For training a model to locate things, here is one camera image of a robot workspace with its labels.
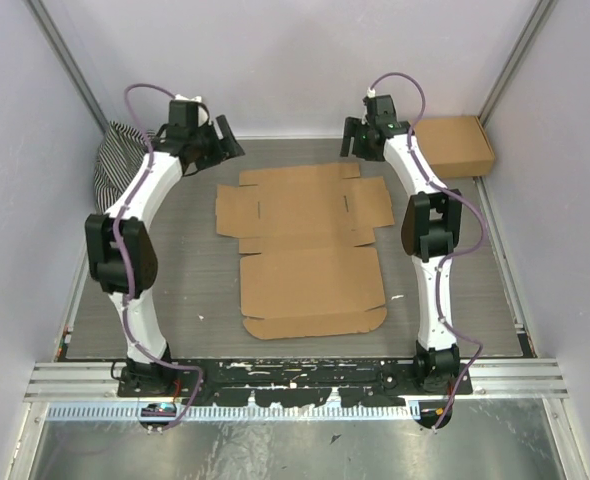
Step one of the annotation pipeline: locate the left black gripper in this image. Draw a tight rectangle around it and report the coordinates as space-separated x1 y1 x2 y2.
190 116 244 172

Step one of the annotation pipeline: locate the brown cardboard box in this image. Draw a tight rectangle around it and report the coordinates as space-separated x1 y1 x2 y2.
415 116 495 179
215 162 395 340

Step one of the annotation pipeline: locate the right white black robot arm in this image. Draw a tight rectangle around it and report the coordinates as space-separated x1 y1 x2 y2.
340 89 462 395

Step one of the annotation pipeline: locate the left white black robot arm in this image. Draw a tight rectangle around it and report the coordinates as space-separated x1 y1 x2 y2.
85 95 244 397

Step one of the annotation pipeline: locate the folded brown cardboard box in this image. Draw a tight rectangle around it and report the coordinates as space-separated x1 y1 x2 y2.
415 116 495 179

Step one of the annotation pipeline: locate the striped black white cloth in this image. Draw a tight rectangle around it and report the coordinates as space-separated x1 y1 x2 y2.
93 121 147 213

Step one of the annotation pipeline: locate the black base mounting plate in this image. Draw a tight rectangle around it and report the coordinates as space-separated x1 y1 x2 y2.
110 358 455 408

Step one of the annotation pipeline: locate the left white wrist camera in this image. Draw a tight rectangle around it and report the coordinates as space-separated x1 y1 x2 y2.
174 94 211 126

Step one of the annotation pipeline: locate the left aluminium corner post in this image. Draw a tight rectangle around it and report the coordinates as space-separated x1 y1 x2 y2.
23 0 109 133

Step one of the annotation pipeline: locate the aluminium corner post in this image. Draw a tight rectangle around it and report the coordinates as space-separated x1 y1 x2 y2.
478 0 558 126
23 0 109 133

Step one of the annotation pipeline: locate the right aluminium corner post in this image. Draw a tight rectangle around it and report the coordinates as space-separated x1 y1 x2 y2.
478 0 558 126

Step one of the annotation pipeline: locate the aluminium front frame rail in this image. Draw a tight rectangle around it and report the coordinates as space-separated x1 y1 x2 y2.
25 358 568 406

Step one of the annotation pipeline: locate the white slotted cable duct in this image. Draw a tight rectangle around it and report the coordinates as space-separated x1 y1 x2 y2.
45 401 420 423

